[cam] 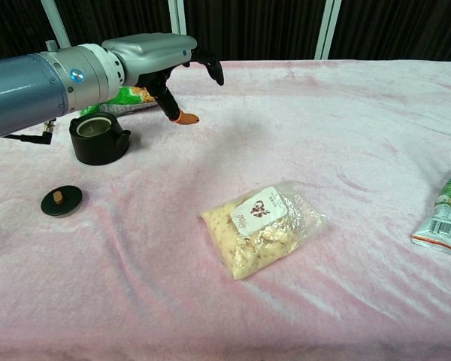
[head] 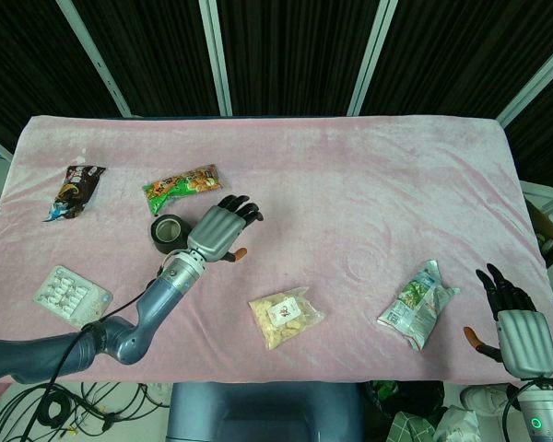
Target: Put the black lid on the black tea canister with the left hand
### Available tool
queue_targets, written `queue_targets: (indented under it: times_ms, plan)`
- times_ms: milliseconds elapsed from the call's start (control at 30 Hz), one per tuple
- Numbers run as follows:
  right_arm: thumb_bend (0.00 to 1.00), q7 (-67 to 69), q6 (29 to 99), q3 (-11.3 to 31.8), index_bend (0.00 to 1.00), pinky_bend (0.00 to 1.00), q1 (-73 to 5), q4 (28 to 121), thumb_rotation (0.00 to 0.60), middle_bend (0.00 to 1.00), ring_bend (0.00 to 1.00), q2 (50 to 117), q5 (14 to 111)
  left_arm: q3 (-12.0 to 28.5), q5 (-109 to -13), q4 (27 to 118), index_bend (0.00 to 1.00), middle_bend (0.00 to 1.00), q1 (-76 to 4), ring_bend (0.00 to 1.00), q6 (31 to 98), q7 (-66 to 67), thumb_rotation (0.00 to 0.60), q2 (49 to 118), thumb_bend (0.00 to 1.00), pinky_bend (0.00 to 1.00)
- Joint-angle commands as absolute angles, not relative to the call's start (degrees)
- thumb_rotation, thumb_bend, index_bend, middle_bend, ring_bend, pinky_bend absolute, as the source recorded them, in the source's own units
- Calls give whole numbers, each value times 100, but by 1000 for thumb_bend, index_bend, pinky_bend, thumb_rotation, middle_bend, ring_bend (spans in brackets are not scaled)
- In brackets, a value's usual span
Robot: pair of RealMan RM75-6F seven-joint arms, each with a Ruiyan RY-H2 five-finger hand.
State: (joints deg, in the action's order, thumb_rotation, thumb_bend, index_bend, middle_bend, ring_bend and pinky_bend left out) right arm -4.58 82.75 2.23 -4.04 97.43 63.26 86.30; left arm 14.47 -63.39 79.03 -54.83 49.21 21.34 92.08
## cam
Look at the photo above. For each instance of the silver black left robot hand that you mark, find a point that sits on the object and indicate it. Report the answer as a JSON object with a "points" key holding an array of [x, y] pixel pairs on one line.
{"points": [[150, 52]]}

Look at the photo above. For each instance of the black lid with wooden knob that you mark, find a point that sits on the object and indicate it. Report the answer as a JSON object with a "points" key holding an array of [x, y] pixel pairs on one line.
{"points": [[62, 203]]}

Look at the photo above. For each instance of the blue silver left robot arm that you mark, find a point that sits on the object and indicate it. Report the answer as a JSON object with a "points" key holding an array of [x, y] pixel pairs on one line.
{"points": [[26, 90]]}

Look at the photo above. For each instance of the black teapot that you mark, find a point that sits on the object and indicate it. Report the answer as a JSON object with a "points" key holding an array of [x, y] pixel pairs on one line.
{"points": [[97, 144]]}

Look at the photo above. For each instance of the black pleated curtain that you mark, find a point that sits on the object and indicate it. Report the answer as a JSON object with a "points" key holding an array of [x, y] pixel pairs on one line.
{"points": [[255, 26]]}

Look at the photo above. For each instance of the clear bag of yellow snacks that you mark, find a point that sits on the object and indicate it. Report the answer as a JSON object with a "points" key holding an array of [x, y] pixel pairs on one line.
{"points": [[263, 237]]}

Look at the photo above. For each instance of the pink fleece table cloth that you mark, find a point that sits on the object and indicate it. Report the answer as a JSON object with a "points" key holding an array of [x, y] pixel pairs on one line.
{"points": [[248, 301]]}

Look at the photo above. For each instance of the white green barcode snack bag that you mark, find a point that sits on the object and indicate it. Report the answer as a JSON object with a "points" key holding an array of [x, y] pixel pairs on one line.
{"points": [[445, 218]]}

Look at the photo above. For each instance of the white double frame post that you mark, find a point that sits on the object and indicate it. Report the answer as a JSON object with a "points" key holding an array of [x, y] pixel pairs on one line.
{"points": [[178, 17], [329, 28]]}

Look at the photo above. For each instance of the slanted white frame post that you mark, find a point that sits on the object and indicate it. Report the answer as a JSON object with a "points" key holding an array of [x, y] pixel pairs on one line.
{"points": [[58, 22]]}

